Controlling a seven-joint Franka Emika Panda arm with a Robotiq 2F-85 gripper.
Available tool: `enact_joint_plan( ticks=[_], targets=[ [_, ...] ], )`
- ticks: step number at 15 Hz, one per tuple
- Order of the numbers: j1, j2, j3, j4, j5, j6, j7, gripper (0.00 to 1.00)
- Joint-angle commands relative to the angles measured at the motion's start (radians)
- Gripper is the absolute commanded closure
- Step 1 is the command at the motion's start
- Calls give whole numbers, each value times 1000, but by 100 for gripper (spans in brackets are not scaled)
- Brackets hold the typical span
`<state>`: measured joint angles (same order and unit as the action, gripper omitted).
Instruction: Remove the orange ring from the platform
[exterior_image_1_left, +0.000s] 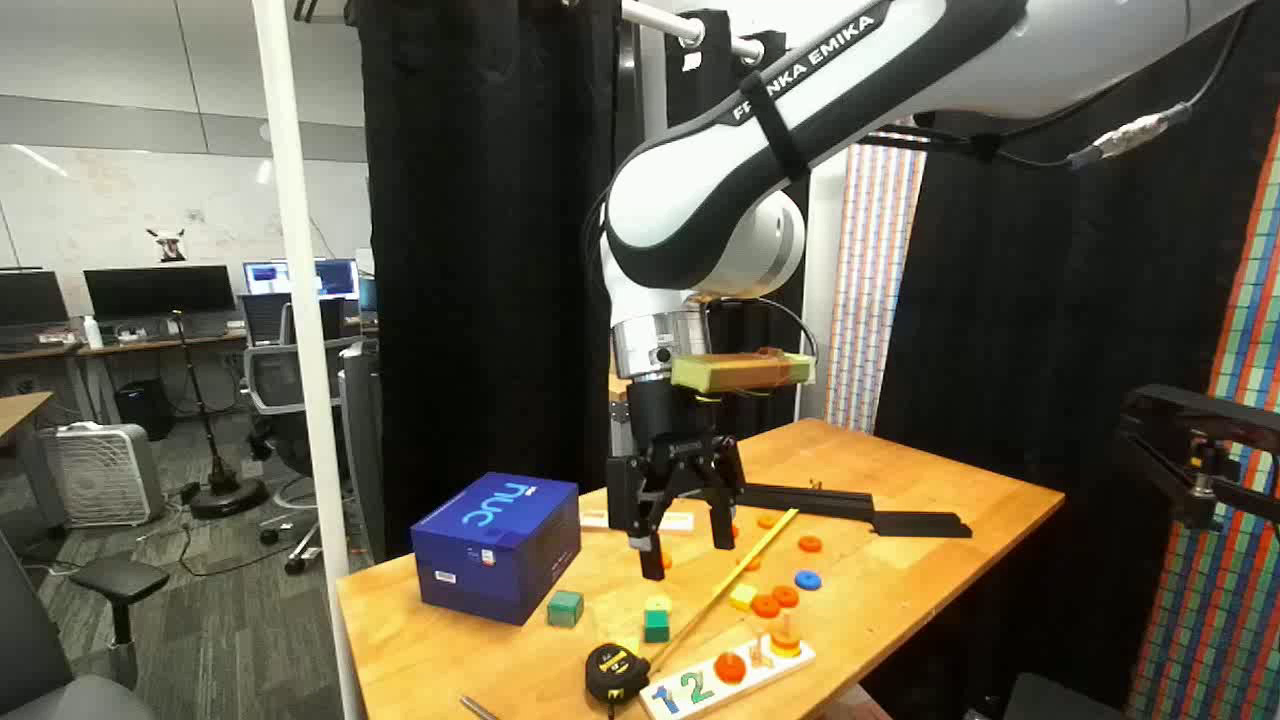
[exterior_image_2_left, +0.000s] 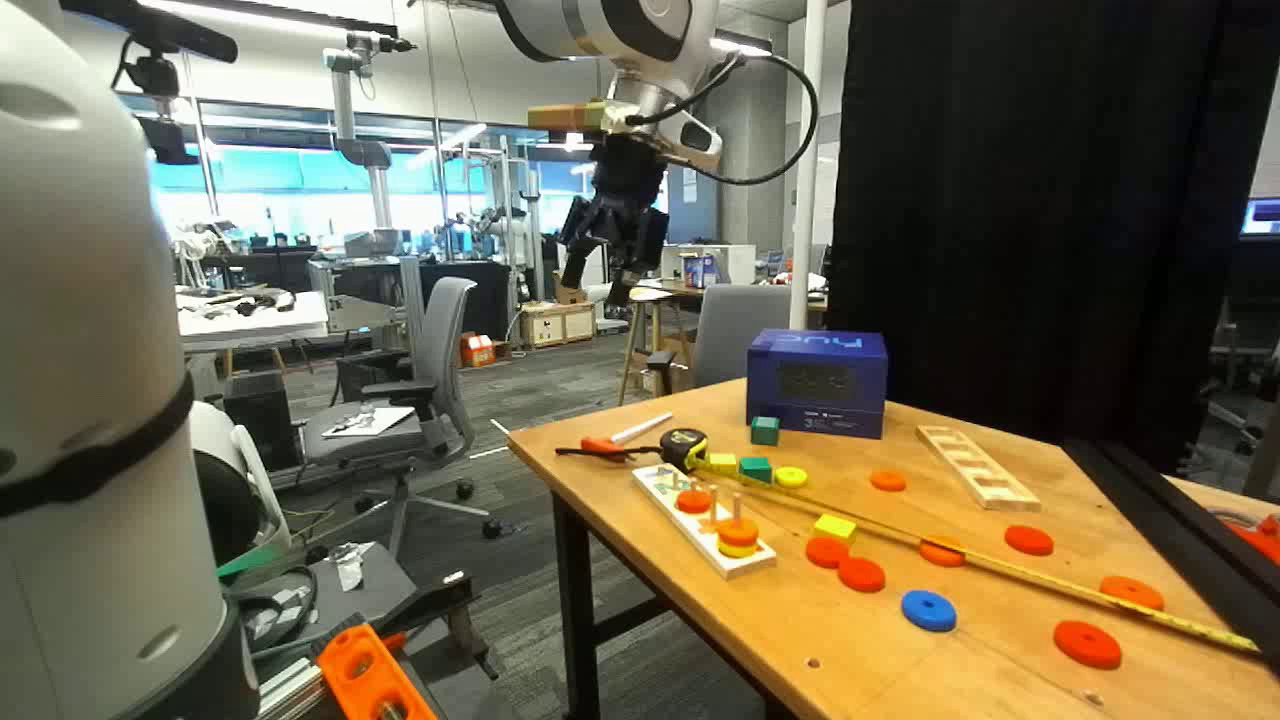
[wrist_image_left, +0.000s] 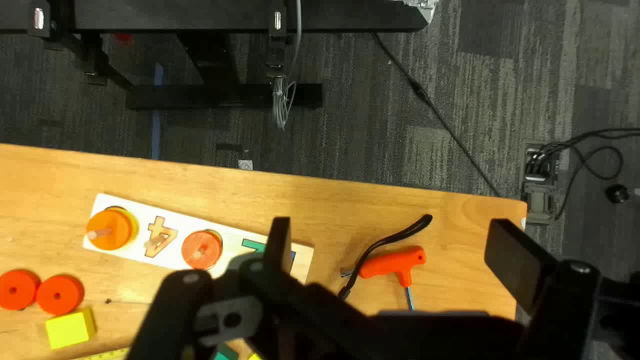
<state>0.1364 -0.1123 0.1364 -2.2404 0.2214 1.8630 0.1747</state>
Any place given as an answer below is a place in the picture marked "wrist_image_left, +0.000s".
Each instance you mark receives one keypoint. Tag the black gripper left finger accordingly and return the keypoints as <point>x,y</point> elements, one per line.
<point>280,242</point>

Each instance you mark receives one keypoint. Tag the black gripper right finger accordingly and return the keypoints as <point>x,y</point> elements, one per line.
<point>523,261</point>

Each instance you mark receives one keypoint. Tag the white wooden peg platform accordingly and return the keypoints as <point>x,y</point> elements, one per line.
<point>167,221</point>

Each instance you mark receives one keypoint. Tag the metal floor outlet box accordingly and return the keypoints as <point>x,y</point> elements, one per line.
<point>540,180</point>

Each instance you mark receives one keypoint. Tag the small white floor tag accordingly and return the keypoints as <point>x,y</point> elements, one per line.
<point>245,163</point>

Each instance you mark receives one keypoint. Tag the black round plug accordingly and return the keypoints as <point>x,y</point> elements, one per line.
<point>618,193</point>

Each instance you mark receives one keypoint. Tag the teal block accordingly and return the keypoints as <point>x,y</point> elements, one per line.
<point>224,352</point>

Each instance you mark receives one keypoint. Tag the blue pole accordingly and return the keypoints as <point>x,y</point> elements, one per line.
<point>156,106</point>

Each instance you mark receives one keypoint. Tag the yellow block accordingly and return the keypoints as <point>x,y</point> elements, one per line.
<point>70,329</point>

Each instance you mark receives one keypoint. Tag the black desk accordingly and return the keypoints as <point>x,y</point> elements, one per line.
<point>201,17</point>

